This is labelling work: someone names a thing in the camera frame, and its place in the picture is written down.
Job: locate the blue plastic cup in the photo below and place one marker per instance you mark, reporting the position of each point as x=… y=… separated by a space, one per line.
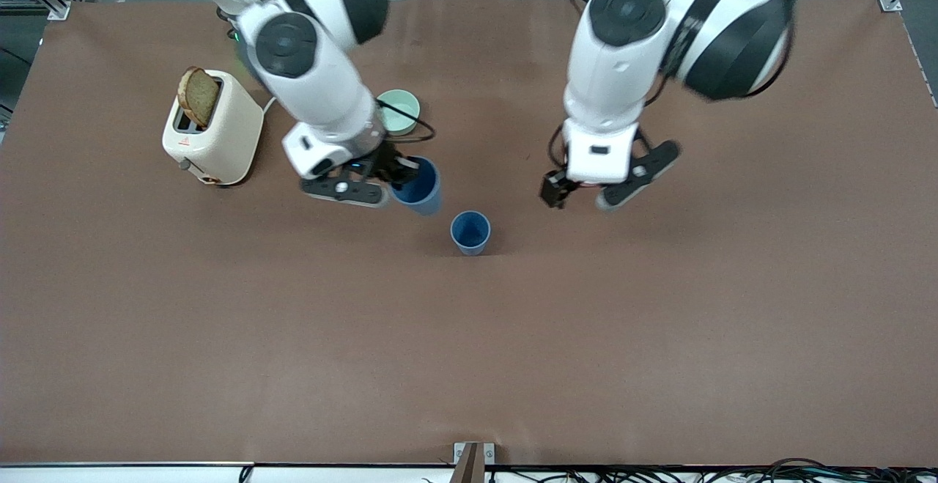
x=470 y=232
x=421 y=193

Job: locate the green bowl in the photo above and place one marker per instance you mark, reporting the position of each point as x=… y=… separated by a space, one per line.
x=401 y=105

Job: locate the brown bread slice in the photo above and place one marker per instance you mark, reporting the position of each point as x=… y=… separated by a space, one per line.
x=198 y=96

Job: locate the brown table mat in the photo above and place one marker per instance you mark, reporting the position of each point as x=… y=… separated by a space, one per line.
x=469 y=336

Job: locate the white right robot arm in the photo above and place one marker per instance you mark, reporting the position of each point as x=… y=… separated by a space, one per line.
x=315 y=65

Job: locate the metal table edge bracket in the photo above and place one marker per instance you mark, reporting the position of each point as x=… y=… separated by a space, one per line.
x=474 y=454

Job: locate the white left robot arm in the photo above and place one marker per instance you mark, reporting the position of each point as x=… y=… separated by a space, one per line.
x=630 y=43

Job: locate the cream white toaster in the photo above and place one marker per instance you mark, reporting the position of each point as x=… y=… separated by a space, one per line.
x=223 y=142

